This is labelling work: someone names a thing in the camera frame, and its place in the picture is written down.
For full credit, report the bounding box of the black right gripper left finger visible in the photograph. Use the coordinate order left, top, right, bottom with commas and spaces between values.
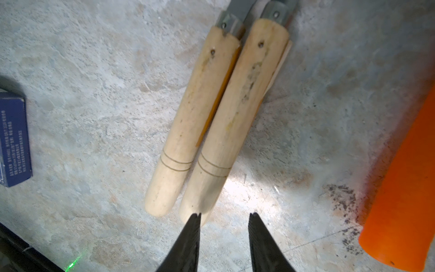
156, 213, 201, 272

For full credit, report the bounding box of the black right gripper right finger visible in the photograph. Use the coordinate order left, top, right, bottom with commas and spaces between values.
248, 213, 295, 272

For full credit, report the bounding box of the wooden handle sickle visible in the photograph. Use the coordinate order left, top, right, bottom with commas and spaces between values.
145, 1, 255, 217
179, 1, 297, 224

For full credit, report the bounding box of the blue playing card box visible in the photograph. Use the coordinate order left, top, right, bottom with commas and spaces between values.
1, 90, 33, 188

